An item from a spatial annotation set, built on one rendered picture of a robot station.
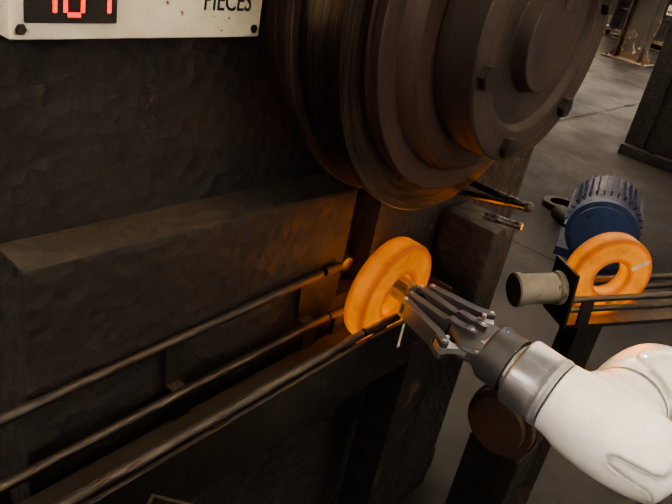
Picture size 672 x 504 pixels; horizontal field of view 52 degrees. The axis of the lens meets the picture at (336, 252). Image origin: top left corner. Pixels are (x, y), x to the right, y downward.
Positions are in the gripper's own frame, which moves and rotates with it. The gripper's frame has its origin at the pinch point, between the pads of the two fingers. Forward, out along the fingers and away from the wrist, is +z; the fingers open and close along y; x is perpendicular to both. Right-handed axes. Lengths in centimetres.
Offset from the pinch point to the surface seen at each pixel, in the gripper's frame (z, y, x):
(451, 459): 1, 61, -76
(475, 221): 0.8, 20.3, 4.5
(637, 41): 258, 850, -72
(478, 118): -9.1, -10.4, 29.2
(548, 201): 72, 255, -78
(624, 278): -17, 48, -3
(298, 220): 7.5, -13.7, 8.8
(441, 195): -1.8, 1.6, 14.2
